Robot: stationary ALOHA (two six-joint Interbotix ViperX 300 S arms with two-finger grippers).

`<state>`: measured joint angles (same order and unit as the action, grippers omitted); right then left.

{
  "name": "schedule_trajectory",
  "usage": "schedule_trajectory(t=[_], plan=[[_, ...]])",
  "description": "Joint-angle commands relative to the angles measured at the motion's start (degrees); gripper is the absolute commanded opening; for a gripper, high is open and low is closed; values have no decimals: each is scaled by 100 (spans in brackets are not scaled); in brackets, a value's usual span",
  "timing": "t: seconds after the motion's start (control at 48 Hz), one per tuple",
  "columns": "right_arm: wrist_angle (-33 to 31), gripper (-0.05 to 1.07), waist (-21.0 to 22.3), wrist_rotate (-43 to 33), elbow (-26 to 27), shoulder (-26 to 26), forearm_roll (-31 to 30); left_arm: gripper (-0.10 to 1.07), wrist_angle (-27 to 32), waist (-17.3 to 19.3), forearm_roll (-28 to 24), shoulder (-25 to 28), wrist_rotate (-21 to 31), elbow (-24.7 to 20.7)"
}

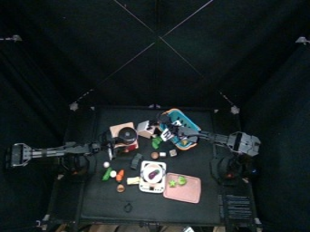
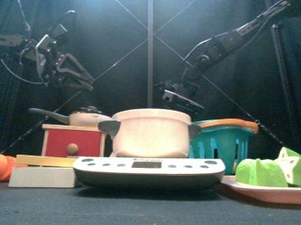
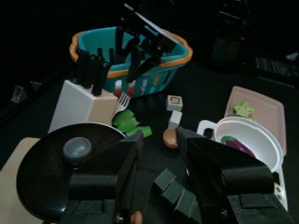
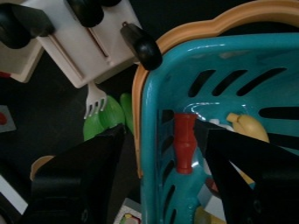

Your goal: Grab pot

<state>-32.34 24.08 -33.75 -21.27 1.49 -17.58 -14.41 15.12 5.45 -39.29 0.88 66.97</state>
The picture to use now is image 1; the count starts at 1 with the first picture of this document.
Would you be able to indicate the black toy pot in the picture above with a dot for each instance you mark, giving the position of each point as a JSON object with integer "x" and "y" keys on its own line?
{"x": 127, "y": 136}

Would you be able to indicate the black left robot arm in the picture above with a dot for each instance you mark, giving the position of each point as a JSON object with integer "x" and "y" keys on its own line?
{"x": 48, "y": 151}

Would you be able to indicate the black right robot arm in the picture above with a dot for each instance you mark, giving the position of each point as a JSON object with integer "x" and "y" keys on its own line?
{"x": 234, "y": 142}

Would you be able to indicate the white printed toy carton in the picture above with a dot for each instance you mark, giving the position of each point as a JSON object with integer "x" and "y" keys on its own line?
{"x": 165, "y": 134}

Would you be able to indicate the white toy knife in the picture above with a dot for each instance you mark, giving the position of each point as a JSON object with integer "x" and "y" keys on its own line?
{"x": 109, "y": 153}

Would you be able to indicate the red toy piece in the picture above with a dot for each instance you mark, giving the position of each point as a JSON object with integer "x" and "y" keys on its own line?
{"x": 131, "y": 148}

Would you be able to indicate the teal basket with orange rim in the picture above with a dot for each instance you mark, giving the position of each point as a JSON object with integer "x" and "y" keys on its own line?
{"x": 183, "y": 120}

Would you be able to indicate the green toy leafy vegetable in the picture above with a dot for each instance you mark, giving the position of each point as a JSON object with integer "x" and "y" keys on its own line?
{"x": 156, "y": 142}

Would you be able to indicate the small tan toy cube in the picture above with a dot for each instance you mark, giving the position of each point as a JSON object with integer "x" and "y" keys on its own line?
{"x": 172, "y": 152}

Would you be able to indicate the white toy cube box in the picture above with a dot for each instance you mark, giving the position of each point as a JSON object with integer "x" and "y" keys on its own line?
{"x": 144, "y": 128}

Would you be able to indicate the white toy egg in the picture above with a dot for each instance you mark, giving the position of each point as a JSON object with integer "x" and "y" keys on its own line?
{"x": 105, "y": 164}

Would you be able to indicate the black toy block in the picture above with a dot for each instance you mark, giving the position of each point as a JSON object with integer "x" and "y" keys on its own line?
{"x": 136, "y": 161}

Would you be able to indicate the brown round toy piece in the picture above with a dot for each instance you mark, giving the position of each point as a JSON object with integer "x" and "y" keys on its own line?
{"x": 153, "y": 155}

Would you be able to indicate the white round toy onion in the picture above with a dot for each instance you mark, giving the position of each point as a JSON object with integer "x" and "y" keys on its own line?
{"x": 113, "y": 173}

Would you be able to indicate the green toy cucumber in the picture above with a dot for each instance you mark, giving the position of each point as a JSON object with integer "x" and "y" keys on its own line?
{"x": 107, "y": 174}

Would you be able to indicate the orange toy carrot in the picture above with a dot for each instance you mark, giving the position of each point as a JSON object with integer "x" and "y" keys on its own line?
{"x": 119, "y": 175}

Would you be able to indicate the pale yellow toy cheese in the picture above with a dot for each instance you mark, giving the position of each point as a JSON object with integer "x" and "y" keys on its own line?
{"x": 132, "y": 180}

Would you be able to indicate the purple toy eggplant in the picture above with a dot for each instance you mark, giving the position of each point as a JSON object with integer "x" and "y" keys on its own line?
{"x": 153, "y": 174}

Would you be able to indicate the green toy lime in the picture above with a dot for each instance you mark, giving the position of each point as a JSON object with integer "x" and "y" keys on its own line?
{"x": 181, "y": 180}

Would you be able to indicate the brown toy mushroom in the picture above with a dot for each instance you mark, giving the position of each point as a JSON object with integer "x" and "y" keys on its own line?
{"x": 120, "y": 188}

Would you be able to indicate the green star toy piece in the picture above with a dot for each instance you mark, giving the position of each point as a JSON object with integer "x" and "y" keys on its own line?
{"x": 172, "y": 183}

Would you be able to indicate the white toy stove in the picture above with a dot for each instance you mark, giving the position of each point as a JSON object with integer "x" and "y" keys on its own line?
{"x": 152, "y": 185}

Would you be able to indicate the pink cutting board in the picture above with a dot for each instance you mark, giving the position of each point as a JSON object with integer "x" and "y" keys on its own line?
{"x": 185, "y": 191}

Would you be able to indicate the grey metal frame bracket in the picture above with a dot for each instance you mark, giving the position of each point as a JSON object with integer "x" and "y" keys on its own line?
{"x": 302, "y": 40}
{"x": 73, "y": 106}
{"x": 234, "y": 109}

